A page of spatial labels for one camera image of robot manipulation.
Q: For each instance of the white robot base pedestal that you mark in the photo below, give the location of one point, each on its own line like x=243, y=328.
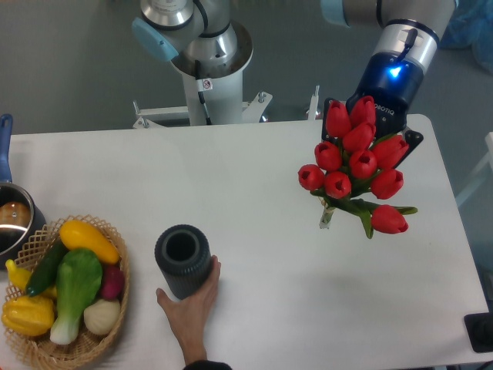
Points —
x=214, y=96

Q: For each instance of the blue plastic bag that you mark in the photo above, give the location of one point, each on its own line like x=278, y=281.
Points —
x=470, y=27

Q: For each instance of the yellow bell pepper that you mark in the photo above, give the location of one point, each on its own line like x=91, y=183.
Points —
x=29, y=316

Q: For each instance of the yellow banana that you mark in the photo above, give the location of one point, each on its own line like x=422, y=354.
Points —
x=19, y=277

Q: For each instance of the red tulip bouquet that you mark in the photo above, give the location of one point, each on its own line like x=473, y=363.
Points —
x=356, y=172

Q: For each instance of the bare human hand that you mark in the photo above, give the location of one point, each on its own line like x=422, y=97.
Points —
x=187, y=318

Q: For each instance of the white onion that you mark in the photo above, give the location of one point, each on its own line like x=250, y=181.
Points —
x=100, y=317

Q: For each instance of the dark grey ribbed vase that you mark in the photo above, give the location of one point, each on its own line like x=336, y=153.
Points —
x=182, y=253

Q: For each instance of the dark green cucumber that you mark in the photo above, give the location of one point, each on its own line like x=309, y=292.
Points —
x=45, y=273

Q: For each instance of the dark blue black gripper body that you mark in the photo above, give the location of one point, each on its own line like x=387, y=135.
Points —
x=393, y=85

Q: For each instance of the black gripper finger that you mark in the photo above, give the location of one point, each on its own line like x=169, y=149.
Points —
x=324, y=132
x=413, y=139

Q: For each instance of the woven wicker basket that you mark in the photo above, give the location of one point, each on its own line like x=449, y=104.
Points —
x=39, y=352

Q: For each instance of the purple red radish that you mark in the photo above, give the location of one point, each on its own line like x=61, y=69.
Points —
x=112, y=282

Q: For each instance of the black device at table edge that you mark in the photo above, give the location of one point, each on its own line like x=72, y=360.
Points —
x=479, y=329

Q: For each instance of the dark pot with blue handle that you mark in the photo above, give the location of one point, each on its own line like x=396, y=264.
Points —
x=20, y=217

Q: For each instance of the black sleeve forearm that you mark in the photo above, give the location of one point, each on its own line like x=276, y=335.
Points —
x=207, y=365

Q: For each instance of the yellow squash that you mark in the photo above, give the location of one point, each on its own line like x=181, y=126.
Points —
x=76, y=234

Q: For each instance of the green bok choy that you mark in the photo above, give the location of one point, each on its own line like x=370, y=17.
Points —
x=78, y=281

